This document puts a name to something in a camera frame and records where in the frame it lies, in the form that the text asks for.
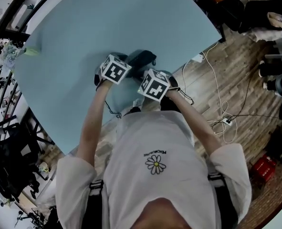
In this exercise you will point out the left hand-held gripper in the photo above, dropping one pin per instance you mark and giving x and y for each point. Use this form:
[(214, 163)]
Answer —
[(113, 70)]

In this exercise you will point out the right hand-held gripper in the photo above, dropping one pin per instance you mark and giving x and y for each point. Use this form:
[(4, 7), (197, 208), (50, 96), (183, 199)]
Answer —
[(152, 87)]

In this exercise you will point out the black glasses case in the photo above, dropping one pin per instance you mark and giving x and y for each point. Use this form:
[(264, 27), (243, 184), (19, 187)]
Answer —
[(143, 57)]

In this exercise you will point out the person's left forearm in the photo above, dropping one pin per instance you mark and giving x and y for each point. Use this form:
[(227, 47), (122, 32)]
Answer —
[(93, 128)]

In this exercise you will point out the person's right forearm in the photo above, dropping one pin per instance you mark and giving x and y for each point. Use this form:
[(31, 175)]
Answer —
[(195, 123)]

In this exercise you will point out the person's left shoe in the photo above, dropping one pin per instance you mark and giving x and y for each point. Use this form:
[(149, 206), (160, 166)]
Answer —
[(138, 103)]

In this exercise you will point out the person's black trousers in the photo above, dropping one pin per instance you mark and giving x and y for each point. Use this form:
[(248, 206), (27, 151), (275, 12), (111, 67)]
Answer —
[(167, 105)]

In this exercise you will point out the white power adapter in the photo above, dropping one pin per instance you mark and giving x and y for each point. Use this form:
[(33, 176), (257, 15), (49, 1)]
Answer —
[(198, 58)]

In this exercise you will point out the white flower print T-shirt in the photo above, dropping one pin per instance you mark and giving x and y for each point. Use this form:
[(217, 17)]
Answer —
[(155, 139)]

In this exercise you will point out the pale green vase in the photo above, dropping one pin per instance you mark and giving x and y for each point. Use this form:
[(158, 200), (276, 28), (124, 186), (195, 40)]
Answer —
[(32, 51)]

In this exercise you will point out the white power strip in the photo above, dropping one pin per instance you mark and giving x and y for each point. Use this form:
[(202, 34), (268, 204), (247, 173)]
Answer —
[(226, 121)]

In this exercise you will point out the black metal railing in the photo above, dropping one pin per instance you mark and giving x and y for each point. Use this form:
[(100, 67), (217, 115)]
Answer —
[(14, 13)]

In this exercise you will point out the white and green mug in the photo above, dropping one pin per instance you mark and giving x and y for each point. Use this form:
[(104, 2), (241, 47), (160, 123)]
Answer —
[(43, 168)]

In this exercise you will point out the beige cloth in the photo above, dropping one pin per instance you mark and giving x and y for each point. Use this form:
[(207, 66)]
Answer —
[(272, 30)]

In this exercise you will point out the person's face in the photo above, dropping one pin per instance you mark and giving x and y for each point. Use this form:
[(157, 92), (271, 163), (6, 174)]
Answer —
[(157, 215)]

